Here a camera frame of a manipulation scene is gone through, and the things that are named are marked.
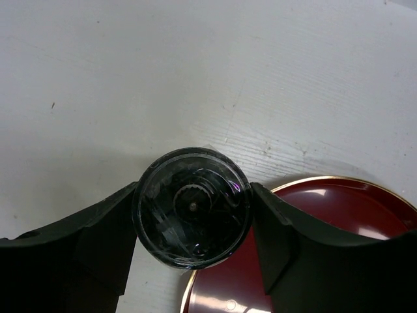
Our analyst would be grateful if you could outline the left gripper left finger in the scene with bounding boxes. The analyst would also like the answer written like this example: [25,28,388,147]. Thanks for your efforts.
[1,183,136,312]

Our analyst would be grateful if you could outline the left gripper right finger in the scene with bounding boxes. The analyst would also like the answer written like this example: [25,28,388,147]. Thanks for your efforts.
[252,183,416,312]

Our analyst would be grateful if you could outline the red round tray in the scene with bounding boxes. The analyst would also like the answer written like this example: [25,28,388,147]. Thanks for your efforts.
[180,176,416,312]

